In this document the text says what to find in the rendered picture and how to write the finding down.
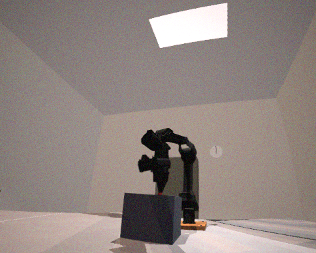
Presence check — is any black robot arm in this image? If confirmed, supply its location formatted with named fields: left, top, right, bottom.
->
left=138, top=128, right=199, bottom=224

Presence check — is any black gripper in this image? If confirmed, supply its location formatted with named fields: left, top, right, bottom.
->
left=152, top=152, right=171, bottom=193

